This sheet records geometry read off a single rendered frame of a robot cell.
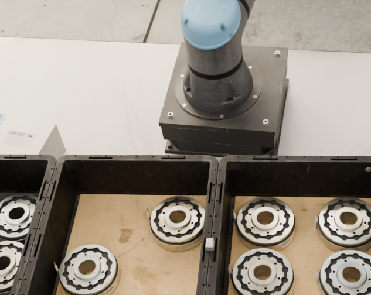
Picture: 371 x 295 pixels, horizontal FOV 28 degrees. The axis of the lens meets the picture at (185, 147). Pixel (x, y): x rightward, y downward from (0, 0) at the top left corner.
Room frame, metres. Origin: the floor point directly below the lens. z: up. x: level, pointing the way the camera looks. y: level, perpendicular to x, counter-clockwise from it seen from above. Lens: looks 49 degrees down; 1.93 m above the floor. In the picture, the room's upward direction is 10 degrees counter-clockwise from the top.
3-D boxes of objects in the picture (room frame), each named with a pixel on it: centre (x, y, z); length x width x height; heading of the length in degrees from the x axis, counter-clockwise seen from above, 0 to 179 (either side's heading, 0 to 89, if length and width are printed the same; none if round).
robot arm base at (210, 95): (1.15, -0.09, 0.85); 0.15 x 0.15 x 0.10
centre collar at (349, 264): (0.60, -0.23, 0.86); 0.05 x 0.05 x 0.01
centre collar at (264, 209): (0.74, -0.12, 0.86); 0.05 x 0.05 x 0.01
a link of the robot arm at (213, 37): (1.15, -0.10, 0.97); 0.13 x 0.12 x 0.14; 154
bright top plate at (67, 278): (0.71, 0.20, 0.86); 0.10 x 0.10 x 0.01
